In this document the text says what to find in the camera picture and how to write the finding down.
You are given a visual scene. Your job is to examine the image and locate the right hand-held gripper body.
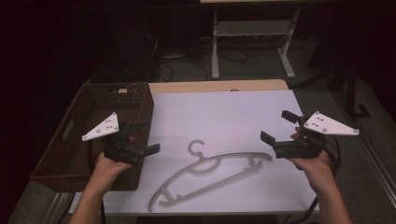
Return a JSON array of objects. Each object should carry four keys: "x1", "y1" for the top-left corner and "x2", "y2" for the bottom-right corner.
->
[{"x1": 273, "y1": 110, "x2": 360, "y2": 160}]

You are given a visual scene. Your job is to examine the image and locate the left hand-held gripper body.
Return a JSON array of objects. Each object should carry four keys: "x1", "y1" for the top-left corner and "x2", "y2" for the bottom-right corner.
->
[{"x1": 81, "y1": 111, "x2": 146, "y2": 166}]

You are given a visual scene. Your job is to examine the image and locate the brown wicker basket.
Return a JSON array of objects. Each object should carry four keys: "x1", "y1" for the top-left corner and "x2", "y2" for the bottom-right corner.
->
[{"x1": 30, "y1": 81, "x2": 155, "y2": 192}]

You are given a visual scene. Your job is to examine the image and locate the grey plastic clothes hanger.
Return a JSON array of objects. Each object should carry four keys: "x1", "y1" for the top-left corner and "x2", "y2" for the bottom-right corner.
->
[{"x1": 148, "y1": 139, "x2": 274, "y2": 213}]

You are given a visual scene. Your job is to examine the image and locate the person's left hand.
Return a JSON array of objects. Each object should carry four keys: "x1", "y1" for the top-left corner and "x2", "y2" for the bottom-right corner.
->
[{"x1": 92, "y1": 151, "x2": 134, "y2": 185}]

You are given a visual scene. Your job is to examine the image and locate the person's right hand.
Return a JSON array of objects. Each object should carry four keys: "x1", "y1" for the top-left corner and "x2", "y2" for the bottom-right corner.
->
[{"x1": 288, "y1": 125, "x2": 334, "y2": 191}]

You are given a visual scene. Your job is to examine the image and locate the black metal stand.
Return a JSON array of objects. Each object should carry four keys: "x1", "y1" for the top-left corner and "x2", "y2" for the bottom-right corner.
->
[{"x1": 346, "y1": 63, "x2": 372, "y2": 121}]

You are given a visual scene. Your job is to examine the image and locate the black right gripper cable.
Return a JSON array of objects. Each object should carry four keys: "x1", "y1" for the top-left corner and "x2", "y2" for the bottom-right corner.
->
[{"x1": 292, "y1": 133, "x2": 343, "y2": 224}]

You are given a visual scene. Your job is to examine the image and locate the black floor cables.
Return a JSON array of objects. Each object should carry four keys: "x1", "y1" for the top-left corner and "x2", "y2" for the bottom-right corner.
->
[{"x1": 146, "y1": 34, "x2": 260, "y2": 82}]

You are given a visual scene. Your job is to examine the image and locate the white metal desk frame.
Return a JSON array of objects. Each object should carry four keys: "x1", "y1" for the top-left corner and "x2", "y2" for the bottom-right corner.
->
[{"x1": 210, "y1": 8, "x2": 302, "y2": 80}]

